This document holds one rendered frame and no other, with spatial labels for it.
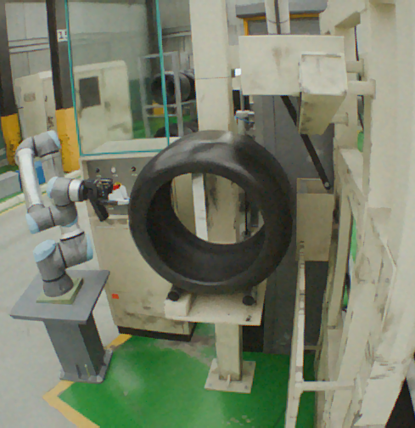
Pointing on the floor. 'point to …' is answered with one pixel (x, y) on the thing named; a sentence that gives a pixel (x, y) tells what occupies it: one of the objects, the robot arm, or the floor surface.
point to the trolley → (184, 89)
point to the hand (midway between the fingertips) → (129, 201)
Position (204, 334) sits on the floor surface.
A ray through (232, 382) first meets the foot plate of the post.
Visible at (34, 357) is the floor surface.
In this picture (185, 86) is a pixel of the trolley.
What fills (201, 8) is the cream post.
